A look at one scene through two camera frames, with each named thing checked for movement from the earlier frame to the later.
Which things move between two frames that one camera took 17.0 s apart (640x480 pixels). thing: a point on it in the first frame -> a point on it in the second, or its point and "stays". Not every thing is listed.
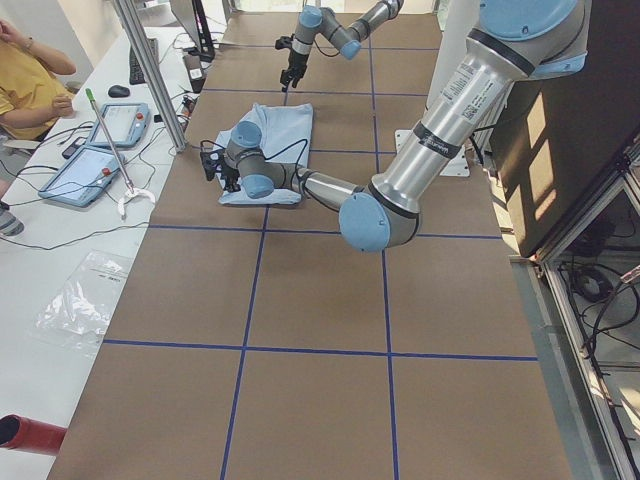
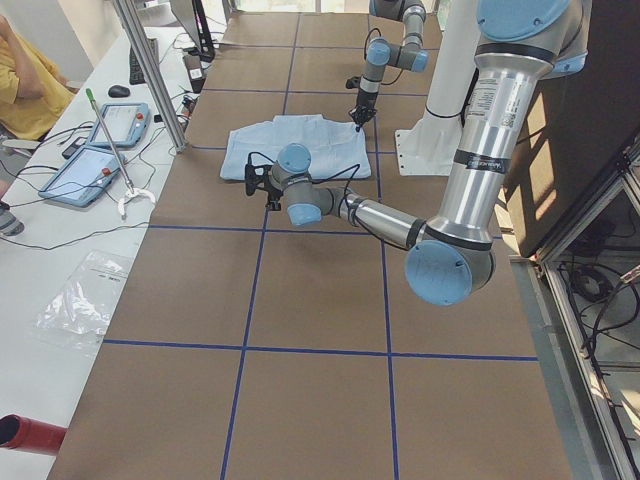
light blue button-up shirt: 285,132 -> 338,148
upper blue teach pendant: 126,124 stays
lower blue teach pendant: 84,176 stays
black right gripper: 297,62 -> 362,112
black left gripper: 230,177 -> 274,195
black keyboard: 136,73 stays
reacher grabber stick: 132,190 stays
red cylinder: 26,435 stays
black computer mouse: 118,91 stays
